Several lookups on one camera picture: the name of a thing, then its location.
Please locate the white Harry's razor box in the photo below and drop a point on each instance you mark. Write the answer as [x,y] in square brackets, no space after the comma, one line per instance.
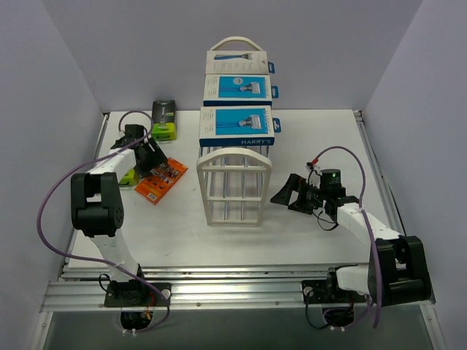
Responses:
[238,62]

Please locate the orange razor box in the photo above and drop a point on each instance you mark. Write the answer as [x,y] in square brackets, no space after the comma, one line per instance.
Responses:
[161,179]

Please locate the green black razor box front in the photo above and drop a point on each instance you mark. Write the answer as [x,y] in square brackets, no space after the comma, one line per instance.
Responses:
[130,179]

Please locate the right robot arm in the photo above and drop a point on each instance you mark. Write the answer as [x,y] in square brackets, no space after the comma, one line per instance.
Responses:
[396,272]

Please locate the white and chrome shelf rack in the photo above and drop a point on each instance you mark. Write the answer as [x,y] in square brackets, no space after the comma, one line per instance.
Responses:
[234,181]

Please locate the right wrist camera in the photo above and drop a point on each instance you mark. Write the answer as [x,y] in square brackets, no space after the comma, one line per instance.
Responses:
[313,169]

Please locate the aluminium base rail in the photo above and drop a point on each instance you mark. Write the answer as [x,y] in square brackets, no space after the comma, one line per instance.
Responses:
[231,287]

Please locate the blue Harry's razor box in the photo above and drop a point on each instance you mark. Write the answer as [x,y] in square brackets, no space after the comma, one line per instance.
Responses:
[237,126]
[239,90]

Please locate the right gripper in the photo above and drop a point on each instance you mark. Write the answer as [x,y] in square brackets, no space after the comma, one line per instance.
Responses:
[301,195]

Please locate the green black razor box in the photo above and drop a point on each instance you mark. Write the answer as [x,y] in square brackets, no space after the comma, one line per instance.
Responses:
[130,179]
[165,122]

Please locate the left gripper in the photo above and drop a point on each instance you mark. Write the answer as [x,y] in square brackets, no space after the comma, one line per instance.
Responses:
[149,157]

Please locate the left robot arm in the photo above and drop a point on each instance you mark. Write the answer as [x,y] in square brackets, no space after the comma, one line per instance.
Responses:
[97,210]

